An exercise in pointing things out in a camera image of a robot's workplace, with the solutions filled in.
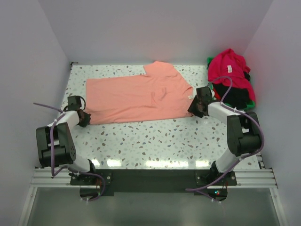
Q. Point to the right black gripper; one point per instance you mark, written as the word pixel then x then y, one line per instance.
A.
pixel 192 108

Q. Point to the black t shirt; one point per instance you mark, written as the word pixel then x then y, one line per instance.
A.
pixel 235 93

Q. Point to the green plastic bin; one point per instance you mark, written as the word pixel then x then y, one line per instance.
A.
pixel 251 104

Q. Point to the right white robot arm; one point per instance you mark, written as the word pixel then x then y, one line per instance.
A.
pixel 244 136

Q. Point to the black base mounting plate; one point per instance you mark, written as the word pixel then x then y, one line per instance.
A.
pixel 107 182

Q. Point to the aluminium frame rail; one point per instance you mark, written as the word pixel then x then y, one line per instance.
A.
pixel 185 144

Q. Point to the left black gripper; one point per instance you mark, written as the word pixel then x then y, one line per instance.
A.
pixel 86 121

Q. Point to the salmon pink t shirt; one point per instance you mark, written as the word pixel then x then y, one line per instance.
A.
pixel 161 93

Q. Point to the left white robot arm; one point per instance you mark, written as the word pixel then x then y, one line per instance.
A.
pixel 56 148

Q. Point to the magenta red t shirt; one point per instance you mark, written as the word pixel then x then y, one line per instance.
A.
pixel 228 68

